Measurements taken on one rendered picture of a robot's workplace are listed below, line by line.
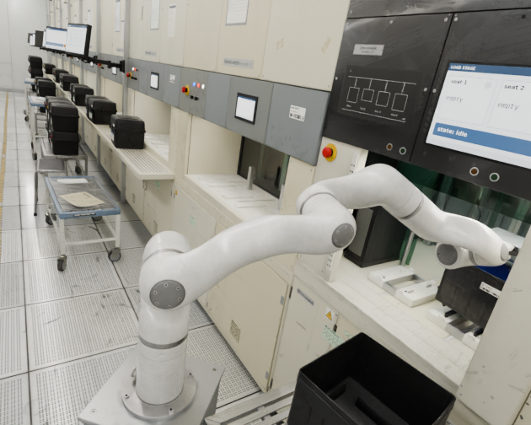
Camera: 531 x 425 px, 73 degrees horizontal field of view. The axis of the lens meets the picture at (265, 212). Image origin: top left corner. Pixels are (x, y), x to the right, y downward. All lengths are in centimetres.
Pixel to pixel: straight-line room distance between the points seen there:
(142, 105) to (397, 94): 316
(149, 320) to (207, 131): 191
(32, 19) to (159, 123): 1040
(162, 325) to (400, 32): 104
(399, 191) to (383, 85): 45
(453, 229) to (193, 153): 197
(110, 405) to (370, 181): 83
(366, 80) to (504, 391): 94
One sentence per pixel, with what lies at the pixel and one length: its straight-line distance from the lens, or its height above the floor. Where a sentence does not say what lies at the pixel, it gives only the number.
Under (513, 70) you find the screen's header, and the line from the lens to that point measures 106.
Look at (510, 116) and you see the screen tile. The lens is 104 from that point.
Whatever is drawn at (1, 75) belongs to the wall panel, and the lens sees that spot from 1422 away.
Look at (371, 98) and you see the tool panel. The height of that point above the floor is 156.
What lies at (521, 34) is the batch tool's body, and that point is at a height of 175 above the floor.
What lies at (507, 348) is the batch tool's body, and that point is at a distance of 105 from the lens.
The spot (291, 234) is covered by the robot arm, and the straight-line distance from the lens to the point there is 81.
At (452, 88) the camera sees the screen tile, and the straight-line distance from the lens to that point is 112.
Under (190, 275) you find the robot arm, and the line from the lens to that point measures 77.
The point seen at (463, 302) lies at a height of 99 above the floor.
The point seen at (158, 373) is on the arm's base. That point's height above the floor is 87.
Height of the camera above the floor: 156
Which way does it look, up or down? 20 degrees down
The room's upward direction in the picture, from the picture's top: 9 degrees clockwise
